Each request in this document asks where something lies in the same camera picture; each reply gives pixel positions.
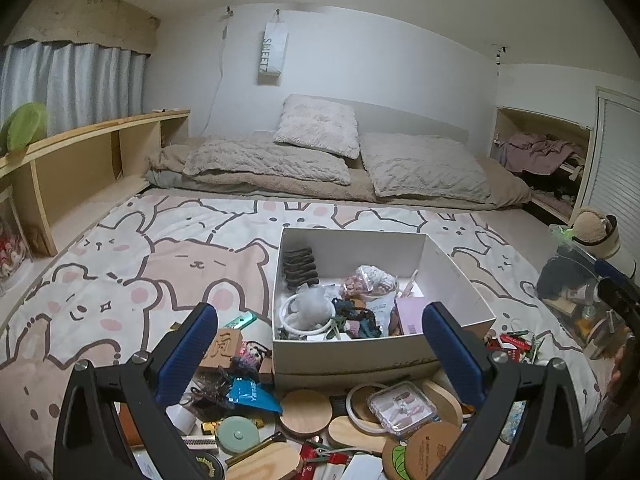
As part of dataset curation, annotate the clear box of press-on nails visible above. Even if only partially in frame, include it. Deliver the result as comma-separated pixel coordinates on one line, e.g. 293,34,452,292
367,382,438,433

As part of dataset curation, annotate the beige printed curtain valance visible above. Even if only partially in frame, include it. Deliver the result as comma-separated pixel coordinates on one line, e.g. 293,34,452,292
5,0,161,56

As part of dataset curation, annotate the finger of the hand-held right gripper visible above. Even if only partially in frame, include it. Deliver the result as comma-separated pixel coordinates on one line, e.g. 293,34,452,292
598,278,640,313
594,259,640,288

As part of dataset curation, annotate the textured beige pillow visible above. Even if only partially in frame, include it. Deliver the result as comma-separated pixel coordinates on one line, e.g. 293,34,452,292
182,139,352,186
360,132,493,204

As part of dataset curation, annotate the grey pompom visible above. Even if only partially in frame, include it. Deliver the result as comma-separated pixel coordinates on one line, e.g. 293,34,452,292
292,287,333,331

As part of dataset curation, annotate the wooden bedside shelf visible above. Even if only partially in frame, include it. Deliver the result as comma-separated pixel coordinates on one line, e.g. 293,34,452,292
0,108,191,258

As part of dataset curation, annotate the wooden embroidery hoop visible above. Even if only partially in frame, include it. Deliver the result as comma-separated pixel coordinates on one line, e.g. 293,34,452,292
347,382,391,433

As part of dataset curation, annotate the teddy bear in clear bag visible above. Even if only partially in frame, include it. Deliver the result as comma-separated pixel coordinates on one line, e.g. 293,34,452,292
0,200,33,296

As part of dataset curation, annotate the white plastic ring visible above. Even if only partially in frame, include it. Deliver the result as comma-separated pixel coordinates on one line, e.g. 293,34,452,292
278,292,335,335

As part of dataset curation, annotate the teal glitter packet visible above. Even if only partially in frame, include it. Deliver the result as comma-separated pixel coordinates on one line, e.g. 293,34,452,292
500,400,526,443

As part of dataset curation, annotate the dark grey cloth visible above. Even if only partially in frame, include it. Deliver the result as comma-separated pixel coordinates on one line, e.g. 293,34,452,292
539,257,596,301

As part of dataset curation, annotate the beige duvet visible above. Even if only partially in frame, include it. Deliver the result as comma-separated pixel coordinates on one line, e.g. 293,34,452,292
145,135,532,211

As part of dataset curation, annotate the clear packet of pink pieces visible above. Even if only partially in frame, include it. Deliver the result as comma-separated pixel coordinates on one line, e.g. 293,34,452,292
342,265,398,298

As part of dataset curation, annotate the blue foil packet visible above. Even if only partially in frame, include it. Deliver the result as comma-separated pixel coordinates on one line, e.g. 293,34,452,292
226,377,281,413

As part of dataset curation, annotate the white cardboard box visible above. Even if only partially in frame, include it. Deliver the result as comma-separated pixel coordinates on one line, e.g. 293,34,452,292
272,226,497,392

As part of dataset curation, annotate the grey-green blanket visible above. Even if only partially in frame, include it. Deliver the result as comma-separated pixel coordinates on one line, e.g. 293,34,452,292
145,170,186,188

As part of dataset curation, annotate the pale wooden board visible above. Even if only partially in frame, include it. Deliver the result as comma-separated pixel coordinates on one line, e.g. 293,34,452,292
225,441,303,480

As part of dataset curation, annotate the oval wooden dish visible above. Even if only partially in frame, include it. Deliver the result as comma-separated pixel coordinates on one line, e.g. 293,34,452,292
422,380,463,428

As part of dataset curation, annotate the colourful pompom keychain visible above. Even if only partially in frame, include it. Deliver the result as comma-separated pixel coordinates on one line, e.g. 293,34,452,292
230,342,266,376

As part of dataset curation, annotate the fluffy square pillow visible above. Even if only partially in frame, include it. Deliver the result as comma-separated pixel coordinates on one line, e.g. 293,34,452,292
273,94,361,160

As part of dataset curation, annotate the oval wooden piece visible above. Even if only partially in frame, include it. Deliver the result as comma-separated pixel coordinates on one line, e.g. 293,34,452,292
327,416,388,451

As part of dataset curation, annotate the dark brown wavy hair clip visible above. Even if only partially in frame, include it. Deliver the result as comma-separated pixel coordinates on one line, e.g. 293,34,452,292
282,247,321,288

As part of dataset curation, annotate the white wall cable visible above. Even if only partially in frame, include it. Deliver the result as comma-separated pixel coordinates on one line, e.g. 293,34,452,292
205,7,236,136

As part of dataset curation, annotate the purple box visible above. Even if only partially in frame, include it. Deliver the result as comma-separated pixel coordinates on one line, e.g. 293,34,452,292
395,296,430,337

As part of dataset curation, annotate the teal stick packet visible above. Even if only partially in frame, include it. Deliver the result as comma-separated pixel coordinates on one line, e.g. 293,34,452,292
222,311,258,331

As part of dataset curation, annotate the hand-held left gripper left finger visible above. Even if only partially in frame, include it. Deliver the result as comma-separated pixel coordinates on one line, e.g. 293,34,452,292
52,302,219,480

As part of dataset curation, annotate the green plush toy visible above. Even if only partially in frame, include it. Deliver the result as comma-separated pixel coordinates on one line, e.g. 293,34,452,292
0,102,49,153

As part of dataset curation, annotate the wall closet niche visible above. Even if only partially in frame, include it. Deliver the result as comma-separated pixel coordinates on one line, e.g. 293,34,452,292
492,106,596,226

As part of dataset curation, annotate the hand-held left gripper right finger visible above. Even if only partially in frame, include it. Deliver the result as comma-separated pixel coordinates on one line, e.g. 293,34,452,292
421,302,587,480

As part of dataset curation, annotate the white louvered door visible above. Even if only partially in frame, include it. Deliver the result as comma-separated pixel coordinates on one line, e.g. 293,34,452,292
575,85,640,221

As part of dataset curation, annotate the wooden coaster green leaf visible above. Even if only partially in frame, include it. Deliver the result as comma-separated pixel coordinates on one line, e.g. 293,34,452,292
382,421,463,480

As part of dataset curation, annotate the clear plastic storage bin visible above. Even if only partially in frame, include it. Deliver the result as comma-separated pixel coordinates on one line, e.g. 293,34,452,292
536,232,640,356

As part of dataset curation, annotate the pale blue curtain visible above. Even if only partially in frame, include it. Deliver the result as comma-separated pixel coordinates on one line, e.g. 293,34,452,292
0,42,148,136

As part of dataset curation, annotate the dark lace fabric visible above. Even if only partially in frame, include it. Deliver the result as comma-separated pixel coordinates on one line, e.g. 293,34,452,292
332,299,381,338

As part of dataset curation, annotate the pile of clothes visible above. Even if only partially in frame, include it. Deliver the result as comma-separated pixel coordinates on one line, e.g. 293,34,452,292
497,132,588,173

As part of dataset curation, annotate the carved wooden block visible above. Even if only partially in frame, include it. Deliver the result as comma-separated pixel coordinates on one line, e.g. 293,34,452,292
202,327,246,368

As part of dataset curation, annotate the green round tin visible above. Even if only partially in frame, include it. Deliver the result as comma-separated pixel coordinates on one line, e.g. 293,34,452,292
217,416,261,456

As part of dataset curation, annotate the white hanging paper bag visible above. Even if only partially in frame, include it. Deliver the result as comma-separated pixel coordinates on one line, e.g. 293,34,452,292
257,22,290,85

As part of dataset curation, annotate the round wooden coaster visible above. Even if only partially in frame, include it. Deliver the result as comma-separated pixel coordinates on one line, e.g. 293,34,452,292
279,390,333,438

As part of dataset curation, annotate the white headboard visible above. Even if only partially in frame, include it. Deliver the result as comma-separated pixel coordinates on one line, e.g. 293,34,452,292
300,97,470,143

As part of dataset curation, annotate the plush toy in hat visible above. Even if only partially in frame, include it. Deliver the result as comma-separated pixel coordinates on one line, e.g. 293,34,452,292
570,215,638,281

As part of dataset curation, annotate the printed animal blanket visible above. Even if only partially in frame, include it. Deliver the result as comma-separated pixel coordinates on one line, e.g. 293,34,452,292
0,195,601,480

